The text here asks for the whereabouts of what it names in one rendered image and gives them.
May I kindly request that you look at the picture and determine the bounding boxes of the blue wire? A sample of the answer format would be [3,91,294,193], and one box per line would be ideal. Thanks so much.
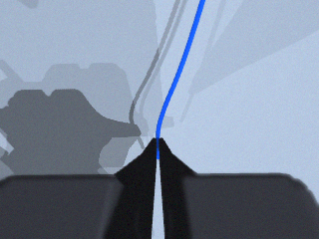
[156,0,205,159]

